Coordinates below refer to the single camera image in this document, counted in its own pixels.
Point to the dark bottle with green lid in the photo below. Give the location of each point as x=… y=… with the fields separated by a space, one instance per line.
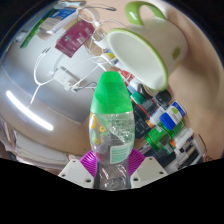
x=143 y=105

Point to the blue and white box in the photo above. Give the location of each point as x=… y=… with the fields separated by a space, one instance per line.
x=61 y=20

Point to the green plastic container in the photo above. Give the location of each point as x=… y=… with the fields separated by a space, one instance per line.
x=159 y=136

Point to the white mug with green rim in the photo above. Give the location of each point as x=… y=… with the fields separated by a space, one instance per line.
x=150 y=56

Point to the maroon printed card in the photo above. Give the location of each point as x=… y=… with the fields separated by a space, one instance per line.
x=75 y=38

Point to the tall green bottle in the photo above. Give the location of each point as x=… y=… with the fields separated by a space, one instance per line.
x=35 y=31

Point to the clear bottle with green cap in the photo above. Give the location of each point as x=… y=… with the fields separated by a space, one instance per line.
x=111 y=95

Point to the white LED desk lamp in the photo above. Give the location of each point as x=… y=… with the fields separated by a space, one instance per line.
x=28 y=110

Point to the white wall power socket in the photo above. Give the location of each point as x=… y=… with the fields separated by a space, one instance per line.
x=65 y=79

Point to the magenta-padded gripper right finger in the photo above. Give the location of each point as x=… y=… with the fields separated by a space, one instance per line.
x=150 y=171

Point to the blue bottle with white label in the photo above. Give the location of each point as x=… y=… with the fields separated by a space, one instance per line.
x=171 y=116

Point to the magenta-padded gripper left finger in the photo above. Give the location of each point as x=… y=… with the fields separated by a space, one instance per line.
x=75 y=174

